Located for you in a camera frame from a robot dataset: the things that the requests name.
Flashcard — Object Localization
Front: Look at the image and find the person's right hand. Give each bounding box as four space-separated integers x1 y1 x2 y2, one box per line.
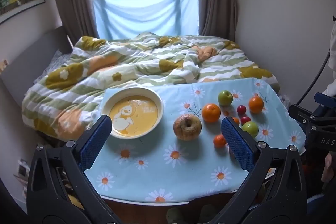
321 152 336 191

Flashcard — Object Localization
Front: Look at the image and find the yellow duck print bowl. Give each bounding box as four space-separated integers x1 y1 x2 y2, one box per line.
101 88 165 139

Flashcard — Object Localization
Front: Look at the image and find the blue daisy print tablecloth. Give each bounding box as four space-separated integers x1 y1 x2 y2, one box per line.
83 78 307 203

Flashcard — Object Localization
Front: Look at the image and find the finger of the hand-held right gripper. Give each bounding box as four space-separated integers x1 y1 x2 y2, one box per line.
314 92 336 107
288 104 336 125

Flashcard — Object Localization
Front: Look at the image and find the large yellow bruised apple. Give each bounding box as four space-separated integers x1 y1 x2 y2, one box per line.
173 113 202 141

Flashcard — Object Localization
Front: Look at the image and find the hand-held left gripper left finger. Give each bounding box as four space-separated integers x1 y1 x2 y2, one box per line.
26 115 124 224

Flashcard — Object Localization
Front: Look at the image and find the green striped floral blanket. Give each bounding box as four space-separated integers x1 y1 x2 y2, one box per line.
21 32 280 142

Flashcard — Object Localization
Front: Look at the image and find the grey patterned pillow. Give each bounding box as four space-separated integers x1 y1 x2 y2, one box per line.
34 49 72 83

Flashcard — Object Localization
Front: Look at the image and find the green apple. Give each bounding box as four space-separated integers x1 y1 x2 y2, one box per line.
218 90 234 106
241 121 259 138

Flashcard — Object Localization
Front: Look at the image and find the blue fuzzy cloth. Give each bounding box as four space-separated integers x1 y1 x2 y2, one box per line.
307 192 336 215

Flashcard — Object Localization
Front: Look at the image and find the white garment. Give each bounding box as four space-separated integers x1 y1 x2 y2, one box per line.
325 28 336 96

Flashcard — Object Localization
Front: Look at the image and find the grey bed headboard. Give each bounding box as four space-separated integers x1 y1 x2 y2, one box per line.
0 27 74 107

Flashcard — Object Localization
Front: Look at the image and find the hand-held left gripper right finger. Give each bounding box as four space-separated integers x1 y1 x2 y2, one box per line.
210 116 309 224

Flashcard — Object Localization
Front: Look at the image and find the black cable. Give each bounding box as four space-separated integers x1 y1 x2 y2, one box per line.
296 43 332 108

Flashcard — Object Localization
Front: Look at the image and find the large orange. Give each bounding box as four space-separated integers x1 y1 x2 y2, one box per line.
248 96 265 114
201 103 222 124

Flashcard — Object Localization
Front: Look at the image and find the light blue window cloth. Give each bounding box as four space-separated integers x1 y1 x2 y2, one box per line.
92 0 200 41

